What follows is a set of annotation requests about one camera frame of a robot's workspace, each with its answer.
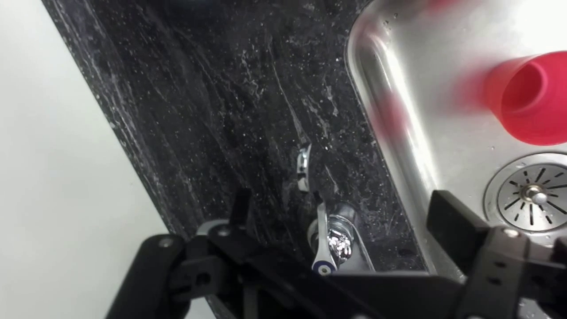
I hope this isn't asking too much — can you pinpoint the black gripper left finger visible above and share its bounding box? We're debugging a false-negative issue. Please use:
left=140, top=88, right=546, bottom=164
left=105, top=187, right=280, bottom=319

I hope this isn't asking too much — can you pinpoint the stainless steel sink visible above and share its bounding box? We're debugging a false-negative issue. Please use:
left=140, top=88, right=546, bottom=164
left=344, top=0, right=567, bottom=319

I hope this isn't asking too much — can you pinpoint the metal sink drain strainer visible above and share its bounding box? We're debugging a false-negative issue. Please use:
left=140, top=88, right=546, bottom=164
left=482, top=150, right=567, bottom=237

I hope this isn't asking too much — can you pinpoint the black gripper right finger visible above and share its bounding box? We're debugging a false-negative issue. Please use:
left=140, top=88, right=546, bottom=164
left=427, top=189, right=567, bottom=319

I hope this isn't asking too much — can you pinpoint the red plastic cup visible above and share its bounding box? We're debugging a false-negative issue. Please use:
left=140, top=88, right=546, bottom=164
left=484, top=50, right=567, bottom=148

